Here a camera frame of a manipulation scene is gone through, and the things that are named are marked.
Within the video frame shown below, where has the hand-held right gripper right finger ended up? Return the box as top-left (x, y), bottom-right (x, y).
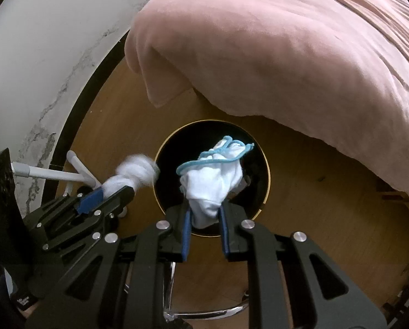
top-left (219, 200), bottom-right (388, 329)

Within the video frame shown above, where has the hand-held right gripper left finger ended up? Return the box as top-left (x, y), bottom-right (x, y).
top-left (25, 206), bottom-right (193, 329)

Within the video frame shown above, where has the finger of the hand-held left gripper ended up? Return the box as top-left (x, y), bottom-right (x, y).
top-left (41, 185), bottom-right (135, 251)
top-left (24, 190), bottom-right (105, 234)

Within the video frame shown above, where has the white tissue wad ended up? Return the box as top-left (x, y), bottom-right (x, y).
top-left (102, 154), bottom-right (160, 196)

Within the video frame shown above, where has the white cloth with blue trim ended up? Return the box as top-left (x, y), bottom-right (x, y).
top-left (176, 135), bottom-right (255, 229)

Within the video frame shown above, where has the pink blanket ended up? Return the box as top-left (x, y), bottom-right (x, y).
top-left (124, 0), bottom-right (409, 218)

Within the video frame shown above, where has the white desk leg frame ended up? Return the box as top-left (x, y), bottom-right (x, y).
top-left (12, 151), bottom-right (102, 187)

